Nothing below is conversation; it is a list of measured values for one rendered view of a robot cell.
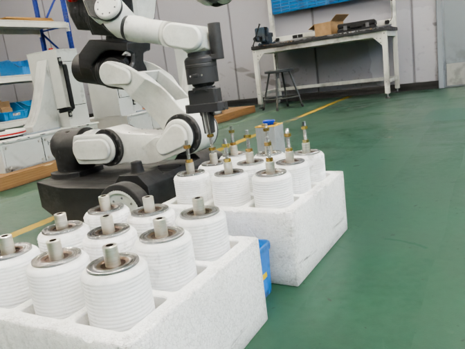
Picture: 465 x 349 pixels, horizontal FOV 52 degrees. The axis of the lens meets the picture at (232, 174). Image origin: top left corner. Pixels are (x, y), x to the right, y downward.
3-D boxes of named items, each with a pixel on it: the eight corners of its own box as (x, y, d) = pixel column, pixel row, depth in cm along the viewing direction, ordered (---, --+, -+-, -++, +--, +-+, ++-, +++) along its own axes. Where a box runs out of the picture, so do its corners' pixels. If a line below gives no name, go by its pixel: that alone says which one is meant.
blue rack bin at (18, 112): (-22, 124, 595) (-26, 107, 590) (5, 119, 627) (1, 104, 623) (5, 121, 571) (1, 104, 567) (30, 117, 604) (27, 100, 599)
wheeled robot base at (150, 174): (19, 226, 183) (-1, 140, 176) (111, 189, 227) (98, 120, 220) (149, 234, 152) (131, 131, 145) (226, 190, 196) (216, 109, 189)
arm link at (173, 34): (198, 52, 123) (152, 44, 126) (210, 52, 131) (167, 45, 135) (201, 25, 121) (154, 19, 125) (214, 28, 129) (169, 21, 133)
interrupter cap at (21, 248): (-26, 261, 79) (-27, 257, 78) (13, 244, 85) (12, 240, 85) (3, 265, 75) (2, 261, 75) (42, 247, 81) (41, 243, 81)
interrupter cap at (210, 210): (171, 220, 87) (171, 217, 87) (194, 208, 94) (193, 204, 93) (206, 221, 83) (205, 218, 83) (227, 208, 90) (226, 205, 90)
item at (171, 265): (139, 344, 81) (120, 244, 77) (171, 316, 89) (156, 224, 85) (185, 354, 76) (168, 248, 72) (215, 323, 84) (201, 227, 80)
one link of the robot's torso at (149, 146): (81, 133, 177) (184, 112, 153) (117, 124, 194) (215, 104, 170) (92, 173, 180) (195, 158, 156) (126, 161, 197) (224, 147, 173)
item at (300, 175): (274, 233, 125) (266, 167, 121) (284, 221, 134) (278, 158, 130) (310, 234, 121) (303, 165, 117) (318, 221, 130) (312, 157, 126)
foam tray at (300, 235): (165, 269, 129) (154, 206, 125) (235, 222, 161) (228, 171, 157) (298, 287, 109) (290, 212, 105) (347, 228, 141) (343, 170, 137)
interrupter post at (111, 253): (101, 269, 68) (97, 247, 67) (113, 262, 70) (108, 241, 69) (113, 271, 67) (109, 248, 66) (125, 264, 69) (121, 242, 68)
